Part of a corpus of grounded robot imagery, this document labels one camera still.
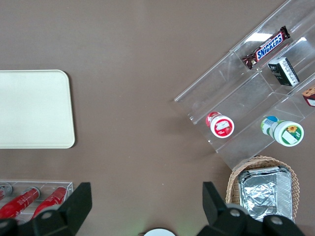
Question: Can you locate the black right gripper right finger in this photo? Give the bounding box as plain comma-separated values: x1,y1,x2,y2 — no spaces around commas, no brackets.
202,181,266,236

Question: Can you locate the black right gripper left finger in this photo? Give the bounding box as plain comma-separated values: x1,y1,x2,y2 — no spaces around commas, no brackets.
16,181,93,236

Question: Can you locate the deep tan wicker basket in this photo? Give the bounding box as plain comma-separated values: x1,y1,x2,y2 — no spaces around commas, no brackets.
225,155,300,222

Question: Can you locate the cream plastic tray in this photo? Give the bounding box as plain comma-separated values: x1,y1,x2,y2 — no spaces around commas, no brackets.
0,69,75,149

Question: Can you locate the red soda bottle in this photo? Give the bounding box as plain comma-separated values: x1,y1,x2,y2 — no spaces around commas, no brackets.
0,186,41,220
33,186,67,218

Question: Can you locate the clear acrylic bottle rack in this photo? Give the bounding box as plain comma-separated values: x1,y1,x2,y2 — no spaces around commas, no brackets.
0,181,74,222

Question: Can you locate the aluminium foil container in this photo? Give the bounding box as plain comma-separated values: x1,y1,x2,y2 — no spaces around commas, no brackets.
237,166,294,223

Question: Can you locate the red lid yogurt cup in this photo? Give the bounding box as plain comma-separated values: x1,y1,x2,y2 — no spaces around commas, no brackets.
205,111,235,139

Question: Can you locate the green lid yogurt cup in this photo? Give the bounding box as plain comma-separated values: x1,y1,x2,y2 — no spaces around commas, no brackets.
260,116,305,148

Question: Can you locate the clear acrylic stepped shelf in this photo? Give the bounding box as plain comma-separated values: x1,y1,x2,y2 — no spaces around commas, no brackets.
174,0,315,172

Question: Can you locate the red cookie box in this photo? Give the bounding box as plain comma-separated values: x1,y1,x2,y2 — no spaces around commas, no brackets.
302,84,315,108

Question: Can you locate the small black white box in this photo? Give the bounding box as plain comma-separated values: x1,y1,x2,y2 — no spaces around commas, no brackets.
267,57,301,87

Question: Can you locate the Snickers chocolate bar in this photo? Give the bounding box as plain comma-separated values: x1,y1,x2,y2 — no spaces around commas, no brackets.
241,25,291,70

